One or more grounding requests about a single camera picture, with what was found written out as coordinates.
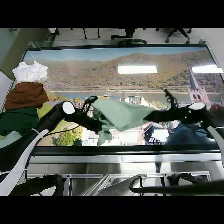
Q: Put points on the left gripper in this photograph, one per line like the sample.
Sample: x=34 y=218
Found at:
x=91 y=122

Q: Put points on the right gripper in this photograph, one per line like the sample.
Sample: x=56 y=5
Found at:
x=160 y=115

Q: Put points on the pale green shirt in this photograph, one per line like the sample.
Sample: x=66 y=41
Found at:
x=123 y=115

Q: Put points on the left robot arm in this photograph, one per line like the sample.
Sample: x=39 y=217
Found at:
x=53 y=116

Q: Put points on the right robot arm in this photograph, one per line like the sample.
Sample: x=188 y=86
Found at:
x=196 y=115

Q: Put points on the brown garment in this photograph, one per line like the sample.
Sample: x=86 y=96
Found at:
x=26 y=95

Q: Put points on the dark green garment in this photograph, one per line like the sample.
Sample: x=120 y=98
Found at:
x=18 y=120

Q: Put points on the white garment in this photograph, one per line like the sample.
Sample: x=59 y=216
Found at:
x=30 y=71

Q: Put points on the light green garment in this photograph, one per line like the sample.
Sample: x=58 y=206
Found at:
x=9 y=139

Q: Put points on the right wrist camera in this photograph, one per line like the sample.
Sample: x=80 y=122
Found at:
x=170 y=98

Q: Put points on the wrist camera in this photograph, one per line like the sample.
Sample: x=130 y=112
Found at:
x=170 y=98
x=90 y=99

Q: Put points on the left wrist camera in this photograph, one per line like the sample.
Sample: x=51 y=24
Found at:
x=90 y=99

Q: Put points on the silver frame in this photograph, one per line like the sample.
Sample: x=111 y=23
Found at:
x=100 y=158

